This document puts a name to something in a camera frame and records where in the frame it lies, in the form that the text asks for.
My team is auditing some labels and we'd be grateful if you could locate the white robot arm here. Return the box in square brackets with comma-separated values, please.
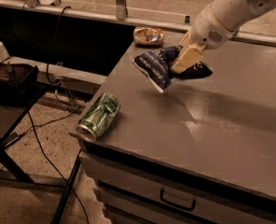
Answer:
[171, 0, 276, 74]

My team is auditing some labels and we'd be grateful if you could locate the black hanging cable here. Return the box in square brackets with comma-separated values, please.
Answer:
[45, 6, 73, 86]

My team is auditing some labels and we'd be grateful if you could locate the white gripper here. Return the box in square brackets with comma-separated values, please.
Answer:
[171, 4, 237, 74]

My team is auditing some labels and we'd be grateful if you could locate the metal railing post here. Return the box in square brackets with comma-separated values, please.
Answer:
[116, 0, 128, 20]

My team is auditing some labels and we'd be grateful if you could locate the grey cabinet drawer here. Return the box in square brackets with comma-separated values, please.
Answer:
[79, 152, 276, 224]

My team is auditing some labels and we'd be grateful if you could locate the black drawer handle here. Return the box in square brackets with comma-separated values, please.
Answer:
[159, 188, 197, 212]

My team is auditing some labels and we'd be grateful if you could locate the black side table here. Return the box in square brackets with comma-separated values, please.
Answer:
[0, 63, 83, 224]

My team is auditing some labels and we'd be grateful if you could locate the brown snack bag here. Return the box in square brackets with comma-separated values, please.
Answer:
[133, 27, 165, 46]

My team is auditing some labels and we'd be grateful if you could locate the crushed green can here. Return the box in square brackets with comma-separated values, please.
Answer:
[76, 92, 120, 142]

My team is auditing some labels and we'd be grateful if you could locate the blue chip bag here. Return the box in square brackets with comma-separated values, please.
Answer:
[131, 46, 213, 93]

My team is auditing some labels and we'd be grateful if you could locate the black floor cable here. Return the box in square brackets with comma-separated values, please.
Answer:
[4, 63, 90, 224]

